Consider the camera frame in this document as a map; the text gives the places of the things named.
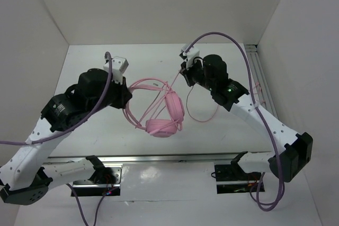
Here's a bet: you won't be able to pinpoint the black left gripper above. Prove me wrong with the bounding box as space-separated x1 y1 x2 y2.
87 74 132 116

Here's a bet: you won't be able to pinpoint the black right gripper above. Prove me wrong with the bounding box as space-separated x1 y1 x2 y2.
180 56 215 91

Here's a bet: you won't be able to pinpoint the pink headphones with cable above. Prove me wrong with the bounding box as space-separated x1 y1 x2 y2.
122 77 189 138

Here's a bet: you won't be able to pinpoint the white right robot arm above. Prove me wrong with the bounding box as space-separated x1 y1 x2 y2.
180 53 313 183

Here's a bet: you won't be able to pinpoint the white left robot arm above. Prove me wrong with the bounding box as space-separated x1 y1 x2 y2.
1 68 132 205

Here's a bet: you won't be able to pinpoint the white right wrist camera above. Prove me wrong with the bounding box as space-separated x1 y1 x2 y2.
180 43 200 70

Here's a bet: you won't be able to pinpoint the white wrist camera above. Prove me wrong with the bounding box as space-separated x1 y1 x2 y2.
180 43 200 70
111 56 129 84

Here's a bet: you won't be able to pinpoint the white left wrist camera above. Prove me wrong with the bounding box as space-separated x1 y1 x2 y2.
111 56 129 84

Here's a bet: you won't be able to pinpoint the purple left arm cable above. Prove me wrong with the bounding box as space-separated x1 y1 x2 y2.
0 51 120 225

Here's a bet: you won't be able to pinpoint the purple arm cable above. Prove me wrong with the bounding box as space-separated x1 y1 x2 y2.
182 32 287 212
0 51 120 225

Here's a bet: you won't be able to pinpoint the aluminium side rail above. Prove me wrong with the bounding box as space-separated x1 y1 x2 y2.
245 44 278 118

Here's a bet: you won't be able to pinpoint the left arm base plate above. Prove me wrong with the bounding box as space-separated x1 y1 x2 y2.
72 164 122 197

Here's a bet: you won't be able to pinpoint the aluminium front rail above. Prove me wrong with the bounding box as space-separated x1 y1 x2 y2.
47 152 273 168

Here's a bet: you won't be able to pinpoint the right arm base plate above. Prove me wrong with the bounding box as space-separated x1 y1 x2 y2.
211 164 262 194

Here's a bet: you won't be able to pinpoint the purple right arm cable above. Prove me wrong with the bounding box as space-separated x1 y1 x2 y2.
182 32 287 212

